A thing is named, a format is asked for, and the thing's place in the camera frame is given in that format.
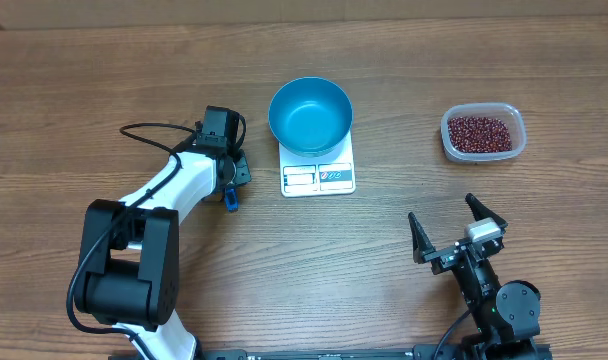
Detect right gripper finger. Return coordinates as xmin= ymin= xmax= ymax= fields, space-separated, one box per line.
xmin=408 ymin=212 xmax=436 ymax=264
xmin=465 ymin=193 xmax=508 ymax=230

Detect red measuring scoop blue handle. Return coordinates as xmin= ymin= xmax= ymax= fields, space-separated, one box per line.
xmin=223 ymin=188 xmax=239 ymax=213

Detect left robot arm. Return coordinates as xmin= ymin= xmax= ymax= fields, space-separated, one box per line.
xmin=66 ymin=106 xmax=251 ymax=359

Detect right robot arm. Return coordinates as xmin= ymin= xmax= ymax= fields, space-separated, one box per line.
xmin=408 ymin=193 xmax=552 ymax=359

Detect blue bowl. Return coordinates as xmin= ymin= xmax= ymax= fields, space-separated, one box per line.
xmin=267 ymin=77 xmax=354 ymax=157

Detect white digital kitchen scale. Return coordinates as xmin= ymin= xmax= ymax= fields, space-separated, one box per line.
xmin=279 ymin=133 xmax=356 ymax=198

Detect red adzuki beans in container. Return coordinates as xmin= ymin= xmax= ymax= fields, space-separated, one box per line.
xmin=447 ymin=116 xmax=512 ymax=153

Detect clear plastic container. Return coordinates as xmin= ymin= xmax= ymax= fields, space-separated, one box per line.
xmin=440 ymin=102 xmax=527 ymax=163

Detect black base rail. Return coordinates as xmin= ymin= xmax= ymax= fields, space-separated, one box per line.
xmin=108 ymin=342 xmax=553 ymax=360

